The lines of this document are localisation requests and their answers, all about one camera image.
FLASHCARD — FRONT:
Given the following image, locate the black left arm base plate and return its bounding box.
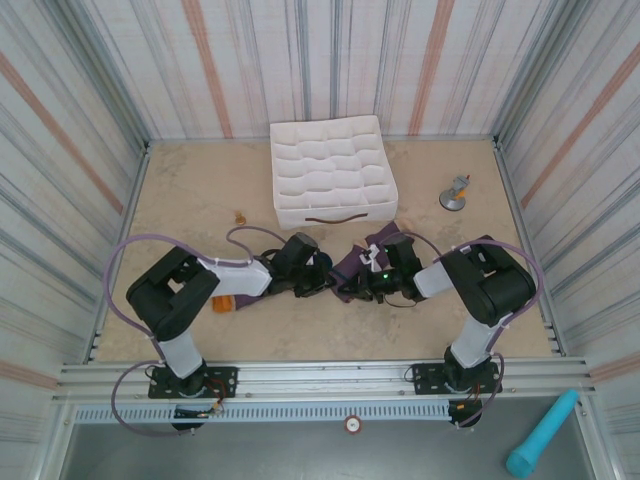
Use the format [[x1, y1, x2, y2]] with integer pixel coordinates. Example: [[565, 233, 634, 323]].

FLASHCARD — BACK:
[[147, 365, 240, 401]]

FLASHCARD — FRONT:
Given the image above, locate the aluminium side rail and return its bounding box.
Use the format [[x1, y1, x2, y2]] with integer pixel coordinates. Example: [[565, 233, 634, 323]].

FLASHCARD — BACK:
[[492, 134, 569, 357], [82, 140, 152, 364]]

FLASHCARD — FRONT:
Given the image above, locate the white fabric organizer box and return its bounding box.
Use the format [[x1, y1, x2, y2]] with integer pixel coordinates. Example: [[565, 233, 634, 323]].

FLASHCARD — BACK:
[[268, 113, 401, 232]]

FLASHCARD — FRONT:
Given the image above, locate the perforated metal cable tray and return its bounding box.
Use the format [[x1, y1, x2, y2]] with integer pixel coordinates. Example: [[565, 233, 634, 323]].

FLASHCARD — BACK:
[[72, 402, 452, 424]]

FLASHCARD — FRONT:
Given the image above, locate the aluminium back rail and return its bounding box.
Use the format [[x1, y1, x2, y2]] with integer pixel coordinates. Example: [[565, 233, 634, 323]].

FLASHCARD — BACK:
[[147, 133, 499, 146]]

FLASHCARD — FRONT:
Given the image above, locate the teal cylinder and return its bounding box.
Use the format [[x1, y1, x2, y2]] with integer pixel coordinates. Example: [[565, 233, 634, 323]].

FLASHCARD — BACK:
[[505, 389, 581, 479]]

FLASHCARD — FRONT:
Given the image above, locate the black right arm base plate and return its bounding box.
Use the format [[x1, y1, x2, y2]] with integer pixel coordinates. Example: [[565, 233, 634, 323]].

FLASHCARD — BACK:
[[408, 361, 503, 397]]

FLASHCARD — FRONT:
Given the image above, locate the grey metal stand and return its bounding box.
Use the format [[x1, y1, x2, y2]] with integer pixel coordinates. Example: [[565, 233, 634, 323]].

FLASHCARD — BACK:
[[438, 172, 474, 212]]

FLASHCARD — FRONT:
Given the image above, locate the aluminium mounting rail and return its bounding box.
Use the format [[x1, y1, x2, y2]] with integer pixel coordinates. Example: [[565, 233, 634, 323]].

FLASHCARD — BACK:
[[52, 355, 599, 404]]

